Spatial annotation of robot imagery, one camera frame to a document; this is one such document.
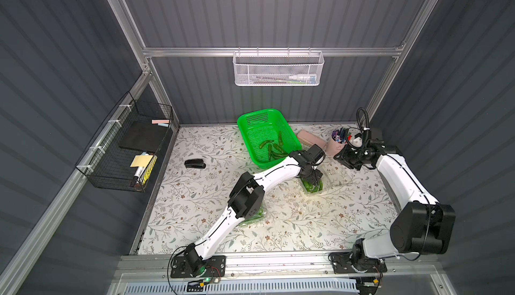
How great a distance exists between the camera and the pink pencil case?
1.11 m

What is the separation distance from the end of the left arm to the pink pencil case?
283 millimetres

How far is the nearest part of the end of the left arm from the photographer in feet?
2.35
